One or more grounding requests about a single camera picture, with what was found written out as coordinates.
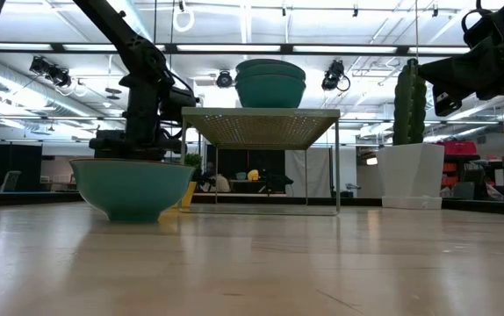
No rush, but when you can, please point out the blue-white patterned teal bowl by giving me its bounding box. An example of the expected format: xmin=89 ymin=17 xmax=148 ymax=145
xmin=235 ymin=73 xmax=307 ymax=110
xmin=68 ymin=157 xmax=196 ymax=223
xmin=236 ymin=58 xmax=305 ymax=70
xmin=234 ymin=64 xmax=306 ymax=80

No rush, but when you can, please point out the yellow plastic mini bowl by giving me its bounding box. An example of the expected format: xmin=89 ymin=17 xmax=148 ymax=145
xmin=176 ymin=180 xmax=199 ymax=210

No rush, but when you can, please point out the green potted plant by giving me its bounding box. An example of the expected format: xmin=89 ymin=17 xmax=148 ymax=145
xmin=183 ymin=152 xmax=205 ymax=183

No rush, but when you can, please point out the storage shelf with red bins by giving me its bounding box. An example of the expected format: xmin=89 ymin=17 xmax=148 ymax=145
xmin=436 ymin=140 xmax=504 ymax=202

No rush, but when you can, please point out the person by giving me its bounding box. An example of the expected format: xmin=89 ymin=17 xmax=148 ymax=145
xmin=198 ymin=161 xmax=233 ymax=194

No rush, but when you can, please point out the black ceiling spotlight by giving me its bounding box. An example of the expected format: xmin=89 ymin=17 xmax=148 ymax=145
xmin=320 ymin=59 xmax=352 ymax=93
xmin=29 ymin=55 xmax=74 ymax=89

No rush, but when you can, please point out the black partition panel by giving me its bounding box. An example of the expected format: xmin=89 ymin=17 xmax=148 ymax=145
xmin=205 ymin=144 xmax=286 ymax=195

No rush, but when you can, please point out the pale green perforated metal shelf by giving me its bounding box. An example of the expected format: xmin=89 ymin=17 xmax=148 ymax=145
xmin=180 ymin=107 xmax=342 ymax=217

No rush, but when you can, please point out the white hexagonal plant pot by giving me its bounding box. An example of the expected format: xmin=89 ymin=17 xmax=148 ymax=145
xmin=375 ymin=142 xmax=446 ymax=211

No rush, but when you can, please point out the overhead crossbar with light strips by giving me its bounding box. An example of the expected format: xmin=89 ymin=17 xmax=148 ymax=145
xmin=0 ymin=42 xmax=472 ymax=56

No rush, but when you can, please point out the black overhead camera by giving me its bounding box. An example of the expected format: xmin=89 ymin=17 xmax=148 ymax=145
xmin=215 ymin=69 xmax=234 ymax=90

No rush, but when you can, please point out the white hanging ring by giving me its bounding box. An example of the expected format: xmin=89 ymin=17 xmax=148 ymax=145
xmin=172 ymin=8 xmax=196 ymax=34

